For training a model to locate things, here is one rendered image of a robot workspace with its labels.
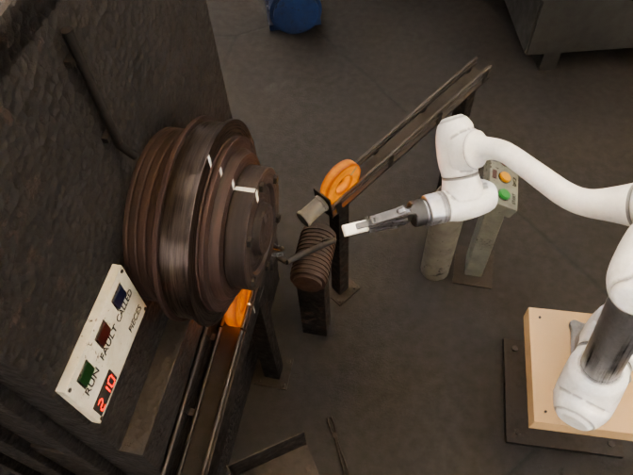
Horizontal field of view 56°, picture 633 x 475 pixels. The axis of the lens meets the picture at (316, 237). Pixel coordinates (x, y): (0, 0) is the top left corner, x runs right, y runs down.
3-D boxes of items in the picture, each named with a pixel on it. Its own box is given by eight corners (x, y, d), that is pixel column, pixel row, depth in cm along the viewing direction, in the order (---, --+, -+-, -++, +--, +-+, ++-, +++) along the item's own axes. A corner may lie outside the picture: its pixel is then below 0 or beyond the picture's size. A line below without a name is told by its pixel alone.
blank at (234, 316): (219, 314, 159) (232, 316, 158) (234, 261, 165) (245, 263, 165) (231, 333, 172) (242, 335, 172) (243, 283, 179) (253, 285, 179)
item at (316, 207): (297, 219, 195) (294, 209, 190) (316, 202, 198) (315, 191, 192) (310, 230, 193) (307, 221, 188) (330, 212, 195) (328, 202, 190)
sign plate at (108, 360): (90, 421, 118) (54, 391, 103) (138, 305, 132) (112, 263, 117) (102, 424, 118) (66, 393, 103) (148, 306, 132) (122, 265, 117)
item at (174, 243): (190, 354, 145) (133, 251, 105) (242, 200, 170) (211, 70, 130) (216, 359, 144) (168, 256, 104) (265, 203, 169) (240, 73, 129)
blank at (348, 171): (333, 202, 203) (340, 207, 202) (312, 195, 190) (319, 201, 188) (360, 164, 200) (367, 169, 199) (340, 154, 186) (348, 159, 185)
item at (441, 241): (418, 279, 254) (433, 205, 210) (421, 254, 260) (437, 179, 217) (447, 283, 252) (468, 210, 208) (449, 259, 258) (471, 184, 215)
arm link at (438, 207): (444, 226, 171) (425, 231, 170) (433, 198, 174) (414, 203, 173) (453, 215, 163) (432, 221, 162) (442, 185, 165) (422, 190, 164)
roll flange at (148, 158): (151, 347, 146) (80, 242, 107) (208, 195, 171) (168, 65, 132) (190, 354, 145) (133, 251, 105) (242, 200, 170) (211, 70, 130)
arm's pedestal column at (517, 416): (608, 352, 233) (641, 317, 207) (622, 458, 211) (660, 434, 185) (502, 340, 237) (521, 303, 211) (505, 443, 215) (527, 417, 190)
